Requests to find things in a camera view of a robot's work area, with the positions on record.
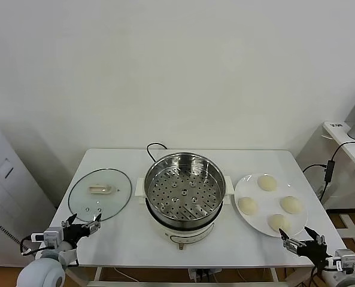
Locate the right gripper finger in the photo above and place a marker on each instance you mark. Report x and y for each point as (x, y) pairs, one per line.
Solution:
(316, 237)
(289, 243)

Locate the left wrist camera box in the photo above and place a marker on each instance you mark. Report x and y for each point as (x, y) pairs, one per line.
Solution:
(53, 236)

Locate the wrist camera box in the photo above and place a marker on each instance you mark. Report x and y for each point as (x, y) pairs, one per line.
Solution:
(346, 258)
(53, 236)

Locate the white side desk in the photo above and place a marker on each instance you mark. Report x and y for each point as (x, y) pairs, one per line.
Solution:
(342, 137)

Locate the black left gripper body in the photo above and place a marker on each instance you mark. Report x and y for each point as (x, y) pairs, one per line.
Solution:
(75, 233)

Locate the white floor cabinet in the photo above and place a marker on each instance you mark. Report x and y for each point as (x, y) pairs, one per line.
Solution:
(3, 185)

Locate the white power strip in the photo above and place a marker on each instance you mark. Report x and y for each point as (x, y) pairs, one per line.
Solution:
(199, 273)

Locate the white round plate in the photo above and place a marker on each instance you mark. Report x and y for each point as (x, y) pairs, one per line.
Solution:
(264, 198)

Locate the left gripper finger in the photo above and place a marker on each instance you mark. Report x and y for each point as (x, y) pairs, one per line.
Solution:
(67, 222)
(95, 226)

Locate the white steamed baozi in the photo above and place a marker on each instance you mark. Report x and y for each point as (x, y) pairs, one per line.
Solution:
(278, 222)
(267, 182)
(291, 204)
(248, 206)

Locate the white table frame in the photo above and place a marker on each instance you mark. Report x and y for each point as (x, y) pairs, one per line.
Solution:
(97, 273)

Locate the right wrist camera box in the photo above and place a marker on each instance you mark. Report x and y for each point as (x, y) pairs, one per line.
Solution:
(346, 258)

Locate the round glass pot lid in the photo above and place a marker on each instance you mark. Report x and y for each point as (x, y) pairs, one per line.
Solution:
(105, 176)

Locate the white desk foot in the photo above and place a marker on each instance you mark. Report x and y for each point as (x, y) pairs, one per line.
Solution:
(353, 228)

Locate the small printed desk label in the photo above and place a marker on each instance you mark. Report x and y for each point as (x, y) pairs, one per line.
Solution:
(336, 125)

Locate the perforated steel steamer basket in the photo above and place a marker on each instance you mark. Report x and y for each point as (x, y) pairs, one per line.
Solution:
(177, 203)

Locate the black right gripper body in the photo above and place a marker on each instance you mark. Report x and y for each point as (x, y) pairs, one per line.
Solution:
(312, 249)

